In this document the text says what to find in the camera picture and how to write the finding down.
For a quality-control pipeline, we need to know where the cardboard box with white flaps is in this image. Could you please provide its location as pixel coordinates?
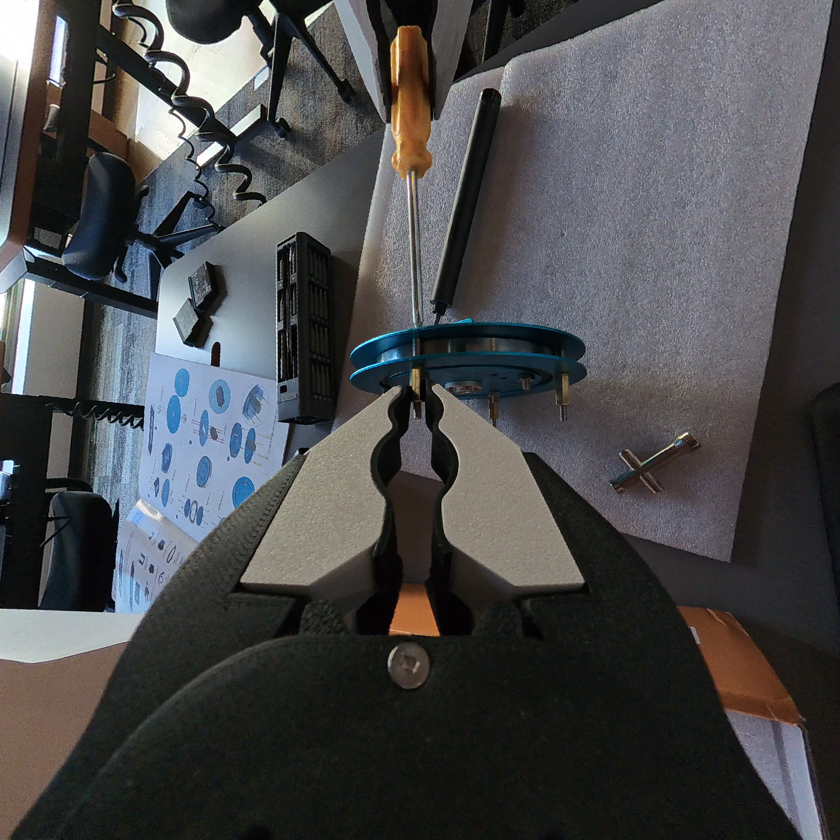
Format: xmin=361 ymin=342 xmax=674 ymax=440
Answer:
xmin=0 ymin=577 xmax=828 ymax=840

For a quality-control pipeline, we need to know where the wooden edged office desk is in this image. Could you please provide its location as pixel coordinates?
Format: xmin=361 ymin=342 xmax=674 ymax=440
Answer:
xmin=0 ymin=0 xmax=60 ymax=290

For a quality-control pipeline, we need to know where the blue round metal turntable base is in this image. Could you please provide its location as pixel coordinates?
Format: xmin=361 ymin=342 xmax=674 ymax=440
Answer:
xmin=349 ymin=318 xmax=588 ymax=424

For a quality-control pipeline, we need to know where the printed instruction sheet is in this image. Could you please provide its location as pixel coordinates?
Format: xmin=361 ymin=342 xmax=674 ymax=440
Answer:
xmin=140 ymin=353 xmax=290 ymax=529

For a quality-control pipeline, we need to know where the grey desk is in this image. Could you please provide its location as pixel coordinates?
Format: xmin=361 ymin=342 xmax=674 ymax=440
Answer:
xmin=154 ymin=131 xmax=840 ymax=631

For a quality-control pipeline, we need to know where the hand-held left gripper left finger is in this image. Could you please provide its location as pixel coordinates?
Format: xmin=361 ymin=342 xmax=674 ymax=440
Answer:
xmin=239 ymin=386 xmax=404 ymax=634

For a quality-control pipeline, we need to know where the yellow handled screwdriver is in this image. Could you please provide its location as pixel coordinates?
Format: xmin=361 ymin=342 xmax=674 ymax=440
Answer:
xmin=388 ymin=25 xmax=435 ymax=329

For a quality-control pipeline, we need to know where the metal cross socket wrench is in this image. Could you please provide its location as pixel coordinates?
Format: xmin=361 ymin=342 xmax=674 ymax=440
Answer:
xmin=609 ymin=431 xmax=702 ymax=495

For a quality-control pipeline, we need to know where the black office chair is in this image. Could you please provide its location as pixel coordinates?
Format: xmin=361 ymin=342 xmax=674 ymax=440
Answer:
xmin=39 ymin=492 xmax=119 ymax=611
xmin=164 ymin=0 xmax=358 ymax=139
xmin=62 ymin=152 xmax=221 ymax=283

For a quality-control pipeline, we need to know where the white foam sheet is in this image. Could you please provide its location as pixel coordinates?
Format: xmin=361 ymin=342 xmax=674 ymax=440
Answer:
xmin=331 ymin=0 xmax=831 ymax=564

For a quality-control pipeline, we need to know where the black coiled cable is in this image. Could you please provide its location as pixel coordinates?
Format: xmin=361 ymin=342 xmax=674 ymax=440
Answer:
xmin=112 ymin=0 xmax=266 ymax=227
xmin=46 ymin=400 xmax=145 ymax=429

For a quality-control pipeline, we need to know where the printed instruction booklet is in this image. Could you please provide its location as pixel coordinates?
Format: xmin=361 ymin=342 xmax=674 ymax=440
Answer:
xmin=115 ymin=499 xmax=198 ymax=614

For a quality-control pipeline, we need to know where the black electric screwdriver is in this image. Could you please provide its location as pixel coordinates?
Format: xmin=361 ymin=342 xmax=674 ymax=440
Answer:
xmin=430 ymin=88 xmax=503 ymax=326

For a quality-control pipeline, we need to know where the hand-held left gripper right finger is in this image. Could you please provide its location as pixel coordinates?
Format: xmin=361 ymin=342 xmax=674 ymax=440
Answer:
xmin=423 ymin=384 xmax=586 ymax=634

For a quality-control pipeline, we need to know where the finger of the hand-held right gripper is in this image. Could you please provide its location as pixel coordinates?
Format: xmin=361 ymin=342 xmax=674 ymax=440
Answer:
xmin=430 ymin=0 xmax=490 ymax=122
xmin=335 ymin=0 xmax=395 ymax=122

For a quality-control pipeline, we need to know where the black screwdriver bit case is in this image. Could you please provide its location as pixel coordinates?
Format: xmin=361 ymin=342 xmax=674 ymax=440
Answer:
xmin=276 ymin=231 xmax=336 ymax=424

